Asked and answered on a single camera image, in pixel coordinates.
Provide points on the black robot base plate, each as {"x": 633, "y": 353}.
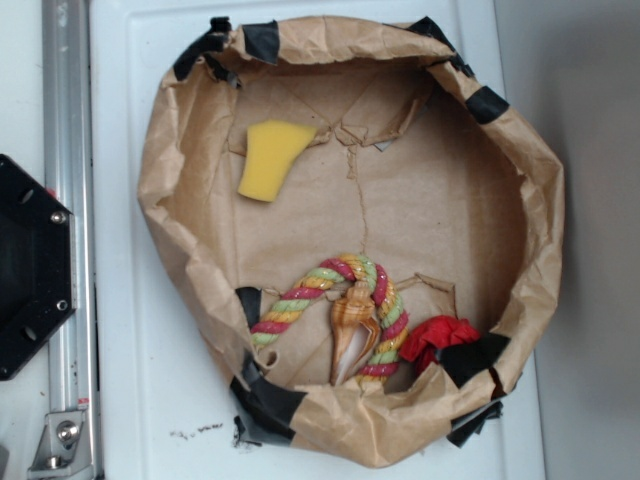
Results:
{"x": 36, "y": 267}

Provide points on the orange striped seashell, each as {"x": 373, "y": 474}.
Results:
{"x": 354, "y": 331}

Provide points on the red crumpled cloth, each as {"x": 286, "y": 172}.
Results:
{"x": 436, "y": 333}

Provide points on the yellow sponge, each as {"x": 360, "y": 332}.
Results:
{"x": 272, "y": 148}

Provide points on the brown paper bag bin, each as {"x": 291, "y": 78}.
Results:
{"x": 420, "y": 181}

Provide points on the metal corner bracket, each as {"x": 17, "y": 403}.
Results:
{"x": 64, "y": 450}

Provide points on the aluminium extrusion rail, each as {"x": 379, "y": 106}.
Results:
{"x": 73, "y": 348}

